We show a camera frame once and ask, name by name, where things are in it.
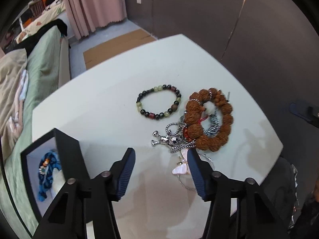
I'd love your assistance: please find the blue braided flower bracelet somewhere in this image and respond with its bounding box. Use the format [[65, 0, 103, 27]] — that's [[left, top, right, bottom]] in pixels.
[[37, 149, 63, 201]]

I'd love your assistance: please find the black jewelry box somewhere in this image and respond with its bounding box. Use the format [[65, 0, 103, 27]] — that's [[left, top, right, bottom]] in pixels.
[[21, 128, 90, 221]]

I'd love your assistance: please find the flattened cardboard sheet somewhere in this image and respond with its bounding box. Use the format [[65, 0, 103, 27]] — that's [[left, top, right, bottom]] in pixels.
[[83, 29, 156, 70]]

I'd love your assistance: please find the green bed mattress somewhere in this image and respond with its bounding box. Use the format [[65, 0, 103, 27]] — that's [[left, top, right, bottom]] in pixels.
[[1, 26, 62, 238]]

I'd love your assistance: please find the beige quilt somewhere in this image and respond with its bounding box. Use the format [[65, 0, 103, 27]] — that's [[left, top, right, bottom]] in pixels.
[[1, 49, 29, 160]]

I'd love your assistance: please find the black clothing on bed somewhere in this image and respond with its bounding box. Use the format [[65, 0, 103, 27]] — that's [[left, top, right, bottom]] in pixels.
[[7, 19, 68, 56]]

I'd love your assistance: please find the floral patterned bedding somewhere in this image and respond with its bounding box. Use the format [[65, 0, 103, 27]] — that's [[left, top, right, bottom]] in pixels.
[[15, 0, 65, 44]]

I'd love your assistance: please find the large brown seed bead bracelet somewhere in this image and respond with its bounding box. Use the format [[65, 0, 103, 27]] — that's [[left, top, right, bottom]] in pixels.
[[184, 87, 234, 152]]

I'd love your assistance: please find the black green stone bead bracelet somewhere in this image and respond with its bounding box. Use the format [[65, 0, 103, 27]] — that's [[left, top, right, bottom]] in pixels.
[[135, 84, 182, 120]]

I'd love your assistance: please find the pink curtain near wall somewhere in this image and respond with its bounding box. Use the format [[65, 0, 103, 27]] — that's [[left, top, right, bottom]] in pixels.
[[63, 0, 127, 39]]

